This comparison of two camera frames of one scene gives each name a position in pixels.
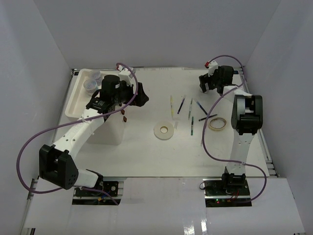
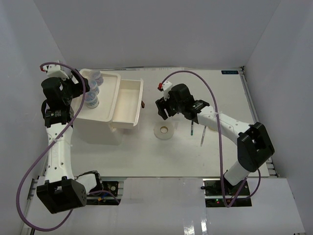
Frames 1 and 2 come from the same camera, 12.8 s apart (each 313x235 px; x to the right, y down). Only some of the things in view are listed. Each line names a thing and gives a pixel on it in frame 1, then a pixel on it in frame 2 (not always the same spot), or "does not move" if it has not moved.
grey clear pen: x=202 y=138 does not move
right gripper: x=207 y=79 to x=162 y=105
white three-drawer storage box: x=110 y=132 to x=77 y=105
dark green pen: x=191 y=127 does not move
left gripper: x=141 y=98 to x=78 y=87
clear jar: x=202 y=90 to x=94 y=85
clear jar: x=95 y=78 does not move
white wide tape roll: x=163 y=130 does not move
